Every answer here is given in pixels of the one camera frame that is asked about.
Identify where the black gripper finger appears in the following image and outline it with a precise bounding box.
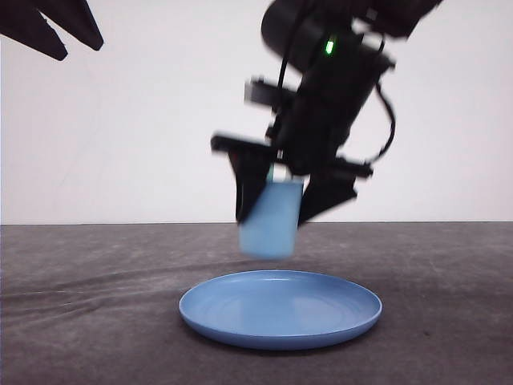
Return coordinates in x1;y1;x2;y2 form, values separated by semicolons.
35;0;104;51
1;0;67;61

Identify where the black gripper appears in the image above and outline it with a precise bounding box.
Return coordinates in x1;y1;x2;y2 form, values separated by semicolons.
211;34;396;226

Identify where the light blue plastic cup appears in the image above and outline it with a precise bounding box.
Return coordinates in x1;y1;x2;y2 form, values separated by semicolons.
239;180;303;260

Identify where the mint green plastic spoon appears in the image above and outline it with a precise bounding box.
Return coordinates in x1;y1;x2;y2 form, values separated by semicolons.
266;164;274;182

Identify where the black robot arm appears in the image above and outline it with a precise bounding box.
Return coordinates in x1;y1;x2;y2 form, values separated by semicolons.
211;0;437;224

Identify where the blue plastic plate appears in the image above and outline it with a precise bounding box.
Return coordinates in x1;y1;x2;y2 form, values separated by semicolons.
179;269;383;351

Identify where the dark grey table cloth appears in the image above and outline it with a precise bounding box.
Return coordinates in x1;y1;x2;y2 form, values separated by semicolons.
0;222;513;385

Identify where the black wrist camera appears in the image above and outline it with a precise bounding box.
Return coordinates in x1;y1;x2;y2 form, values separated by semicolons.
244;79;297;110

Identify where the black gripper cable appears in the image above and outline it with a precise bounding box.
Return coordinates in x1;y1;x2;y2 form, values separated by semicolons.
364;82;398;164

